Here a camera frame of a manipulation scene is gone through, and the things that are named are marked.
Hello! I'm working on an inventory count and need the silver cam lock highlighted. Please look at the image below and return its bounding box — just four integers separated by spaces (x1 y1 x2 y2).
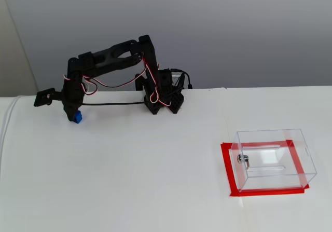
237 154 252 169

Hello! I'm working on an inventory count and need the blue lego brick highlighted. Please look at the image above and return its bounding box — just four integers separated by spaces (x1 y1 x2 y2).
72 110 85 125

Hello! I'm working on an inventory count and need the red tape frame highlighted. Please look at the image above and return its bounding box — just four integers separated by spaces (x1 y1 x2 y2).
220 140 311 197

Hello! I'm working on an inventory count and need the long red white servo wire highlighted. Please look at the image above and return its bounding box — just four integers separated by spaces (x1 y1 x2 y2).
63 55 173 107

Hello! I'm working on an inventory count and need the black wrist camera board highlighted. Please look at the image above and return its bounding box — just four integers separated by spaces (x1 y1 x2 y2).
33 88 63 107

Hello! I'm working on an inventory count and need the black table clamp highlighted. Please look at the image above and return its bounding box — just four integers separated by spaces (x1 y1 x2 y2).
134 73 147 91

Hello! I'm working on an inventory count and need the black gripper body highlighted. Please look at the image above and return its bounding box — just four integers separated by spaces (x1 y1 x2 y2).
61 83 85 111

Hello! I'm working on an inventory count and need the black camera cable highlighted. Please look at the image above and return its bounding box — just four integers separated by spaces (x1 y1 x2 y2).
82 68 193 106

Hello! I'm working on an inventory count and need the transparent plastic box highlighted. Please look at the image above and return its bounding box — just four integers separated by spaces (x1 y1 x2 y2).
230 128 318 193

